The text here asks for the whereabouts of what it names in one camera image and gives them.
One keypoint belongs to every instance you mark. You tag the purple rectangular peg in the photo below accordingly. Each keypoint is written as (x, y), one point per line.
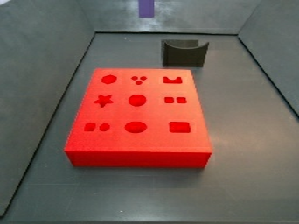
(146, 8)

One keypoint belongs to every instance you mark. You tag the red shape sorter block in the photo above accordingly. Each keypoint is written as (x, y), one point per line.
(139, 120)

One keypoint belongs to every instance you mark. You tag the dark grey curved holder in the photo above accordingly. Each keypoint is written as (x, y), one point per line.
(183, 53)

